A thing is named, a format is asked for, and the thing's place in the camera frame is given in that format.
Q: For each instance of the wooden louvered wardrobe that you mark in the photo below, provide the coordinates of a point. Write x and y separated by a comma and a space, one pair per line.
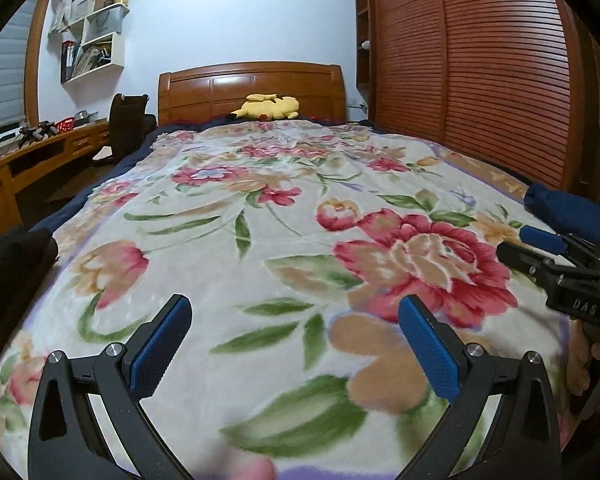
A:
511, 82

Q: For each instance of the dark wooden chair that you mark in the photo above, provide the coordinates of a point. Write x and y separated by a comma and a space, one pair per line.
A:
129, 124

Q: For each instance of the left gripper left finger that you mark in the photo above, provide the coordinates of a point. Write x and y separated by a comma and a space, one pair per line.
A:
87, 421

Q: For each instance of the red basket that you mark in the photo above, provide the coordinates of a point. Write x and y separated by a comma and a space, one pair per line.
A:
65, 125

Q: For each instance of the yellow plush toy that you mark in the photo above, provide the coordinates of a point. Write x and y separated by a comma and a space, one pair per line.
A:
266, 107

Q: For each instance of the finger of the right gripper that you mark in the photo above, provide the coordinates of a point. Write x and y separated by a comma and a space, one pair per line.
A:
574, 248
542, 270

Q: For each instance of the white wall shelf unit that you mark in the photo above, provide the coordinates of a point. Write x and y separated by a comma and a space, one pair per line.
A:
91, 34

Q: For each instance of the wooden bed headboard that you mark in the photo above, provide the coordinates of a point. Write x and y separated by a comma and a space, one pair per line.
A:
204, 93

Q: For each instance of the wooden desk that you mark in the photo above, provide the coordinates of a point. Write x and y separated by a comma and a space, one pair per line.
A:
27, 165

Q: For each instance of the person's right hand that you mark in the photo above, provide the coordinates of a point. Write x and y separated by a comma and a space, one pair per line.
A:
583, 370

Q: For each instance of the navy blue suit jacket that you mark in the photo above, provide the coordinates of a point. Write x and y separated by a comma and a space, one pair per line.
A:
563, 212

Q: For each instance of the grey window blind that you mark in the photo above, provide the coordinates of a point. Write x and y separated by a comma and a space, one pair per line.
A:
13, 49

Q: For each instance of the floral fleece blanket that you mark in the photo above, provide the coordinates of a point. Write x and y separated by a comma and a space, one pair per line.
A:
294, 242

